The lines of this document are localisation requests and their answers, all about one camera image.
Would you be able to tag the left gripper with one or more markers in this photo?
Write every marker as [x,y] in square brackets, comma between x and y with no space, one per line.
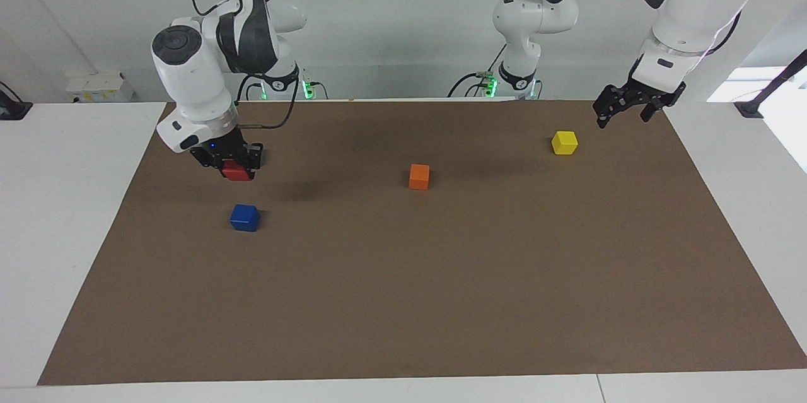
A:
[656,91]

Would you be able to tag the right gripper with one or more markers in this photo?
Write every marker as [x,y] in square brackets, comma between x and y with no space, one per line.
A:
[224,146]

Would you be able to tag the red block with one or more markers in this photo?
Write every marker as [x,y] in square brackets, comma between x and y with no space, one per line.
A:
[236,171]

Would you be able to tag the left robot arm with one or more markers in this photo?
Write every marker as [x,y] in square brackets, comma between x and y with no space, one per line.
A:
[693,5]

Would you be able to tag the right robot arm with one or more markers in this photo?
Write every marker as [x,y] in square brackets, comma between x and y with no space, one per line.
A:
[189,75]

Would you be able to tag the blue block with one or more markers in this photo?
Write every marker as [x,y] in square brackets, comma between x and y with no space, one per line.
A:
[244,218]

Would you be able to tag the yellow block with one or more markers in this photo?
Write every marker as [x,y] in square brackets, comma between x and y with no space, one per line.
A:
[565,143]

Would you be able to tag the orange block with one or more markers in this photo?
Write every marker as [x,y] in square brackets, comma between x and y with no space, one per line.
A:
[419,176]

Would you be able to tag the black stand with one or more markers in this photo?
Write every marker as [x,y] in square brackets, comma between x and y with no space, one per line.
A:
[772,86]
[12,108]

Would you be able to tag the white wall box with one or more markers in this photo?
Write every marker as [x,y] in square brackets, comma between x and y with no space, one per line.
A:
[99,87]

